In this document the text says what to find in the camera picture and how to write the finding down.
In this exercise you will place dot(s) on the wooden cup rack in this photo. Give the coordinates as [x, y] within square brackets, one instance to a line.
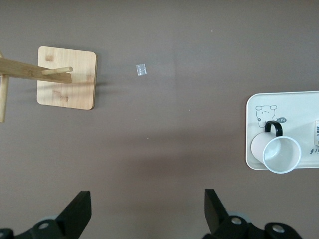
[67, 97]

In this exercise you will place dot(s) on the small clear tape piece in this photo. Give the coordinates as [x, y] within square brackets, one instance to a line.
[141, 70]

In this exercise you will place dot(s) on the beige rabbit print tray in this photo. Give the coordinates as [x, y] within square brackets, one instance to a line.
[299, 108]

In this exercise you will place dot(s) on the blue milk carton green cap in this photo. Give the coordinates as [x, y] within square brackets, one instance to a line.
[317, 135]

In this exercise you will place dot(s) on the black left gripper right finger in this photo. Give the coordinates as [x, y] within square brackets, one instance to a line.
[216, 219]

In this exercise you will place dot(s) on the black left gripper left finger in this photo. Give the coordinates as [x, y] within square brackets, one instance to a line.
[72, 219]

